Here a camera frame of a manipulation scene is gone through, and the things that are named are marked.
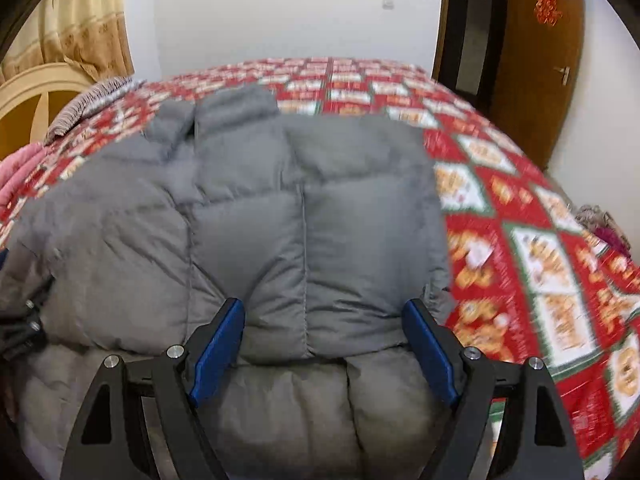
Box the striped grey pillow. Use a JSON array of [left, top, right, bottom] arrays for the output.
[[42, 76, 146, 145]]

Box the pink folded quilt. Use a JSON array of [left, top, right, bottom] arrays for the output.
[[0, 142, 47, 207]]

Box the clothes pile beside bed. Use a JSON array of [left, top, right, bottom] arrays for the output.
[[575, 205, 631, 258]]

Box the grey puffer jacket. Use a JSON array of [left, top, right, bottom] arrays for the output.
[[1, 87, 452, 479]]

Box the beige patterned curtain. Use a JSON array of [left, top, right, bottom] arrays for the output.
[[1, 0, 134, 82]]

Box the silver door handle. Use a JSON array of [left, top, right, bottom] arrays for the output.
[[554, 66, 570, 86]]

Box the brown wooden door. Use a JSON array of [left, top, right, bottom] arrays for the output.
[[489, 0, 585, 170]]

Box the red double happiness decal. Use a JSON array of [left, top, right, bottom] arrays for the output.
[[534, 0, 563, 27]]

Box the red patterned bedspread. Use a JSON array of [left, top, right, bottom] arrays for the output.
[[1, 58, 639, 479]]

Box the cream wooden headboard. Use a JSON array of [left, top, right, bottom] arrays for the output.
[[1, 63, 94, 158]]

